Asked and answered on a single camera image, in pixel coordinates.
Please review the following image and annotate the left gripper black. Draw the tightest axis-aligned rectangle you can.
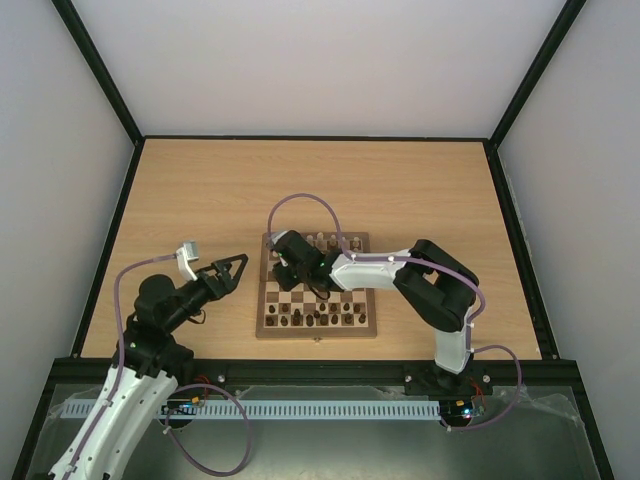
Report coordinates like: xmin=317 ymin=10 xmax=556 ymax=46
xmin=166 ymin=253 xmax=250 ymax=331

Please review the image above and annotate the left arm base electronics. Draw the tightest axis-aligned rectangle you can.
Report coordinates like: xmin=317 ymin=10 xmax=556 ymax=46
xmin=159 ymin=389 xmax=209 ymax=429

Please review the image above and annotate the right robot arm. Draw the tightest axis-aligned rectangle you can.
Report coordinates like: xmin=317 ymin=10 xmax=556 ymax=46
xmin=267 ymin=230 xmax=486 ymax=395

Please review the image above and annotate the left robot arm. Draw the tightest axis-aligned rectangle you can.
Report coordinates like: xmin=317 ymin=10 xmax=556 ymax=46
xmin=44 ymin=243 xmax=248 ymax=479

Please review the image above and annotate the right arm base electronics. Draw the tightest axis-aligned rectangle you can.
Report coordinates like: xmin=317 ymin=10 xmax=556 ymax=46
xmin=439 ymin=381 xmax=493 ymax=430

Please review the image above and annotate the wooden chess board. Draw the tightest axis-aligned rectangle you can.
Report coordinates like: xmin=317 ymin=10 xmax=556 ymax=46
xmin=255 ymin=247 xmax=377 ymax=340

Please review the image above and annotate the dark pieces front row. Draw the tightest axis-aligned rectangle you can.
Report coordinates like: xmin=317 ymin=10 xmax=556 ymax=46
xmin=264 ymin=314 xmax=368 ymax=328

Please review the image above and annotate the dark pieces row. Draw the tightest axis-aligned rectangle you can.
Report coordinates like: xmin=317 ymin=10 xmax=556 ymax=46
xmin=266 ymin=302 xmax=353 ymax=315
xmin=264 ymin=314 xmax=368 ymax=328

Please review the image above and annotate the dark pieces back row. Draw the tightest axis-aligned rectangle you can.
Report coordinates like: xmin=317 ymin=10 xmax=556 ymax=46
xmin=266 ymin=302 xmax=353 ymax=315

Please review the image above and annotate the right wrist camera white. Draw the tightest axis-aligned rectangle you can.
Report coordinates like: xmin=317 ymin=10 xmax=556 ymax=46
xmin=265 ymin=235 xmax=277 ymax=250

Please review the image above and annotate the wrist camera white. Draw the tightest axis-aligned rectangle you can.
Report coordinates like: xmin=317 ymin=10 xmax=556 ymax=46
xmin=265 ymin=235 xmax=277 ymax=250
xmin=175 ymin=241 xmax=199 ymax=281

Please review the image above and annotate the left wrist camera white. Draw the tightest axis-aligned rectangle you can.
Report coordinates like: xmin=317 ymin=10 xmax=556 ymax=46
xmin=175 ymin=241 xmax=199 ymax=281

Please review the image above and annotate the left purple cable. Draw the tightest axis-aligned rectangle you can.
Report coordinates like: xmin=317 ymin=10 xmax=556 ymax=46
xmin=69 ymin=254 xmax=251 ymax=474

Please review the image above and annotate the grey slotted cable duct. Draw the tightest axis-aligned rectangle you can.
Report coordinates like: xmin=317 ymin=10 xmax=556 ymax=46
xmin=59 ymin=398 xmax=441 ymax=422

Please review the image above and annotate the black aluminium frame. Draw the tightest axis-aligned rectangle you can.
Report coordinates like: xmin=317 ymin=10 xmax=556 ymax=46
xmin=13 ymin=1 xmax=613 ymax=479

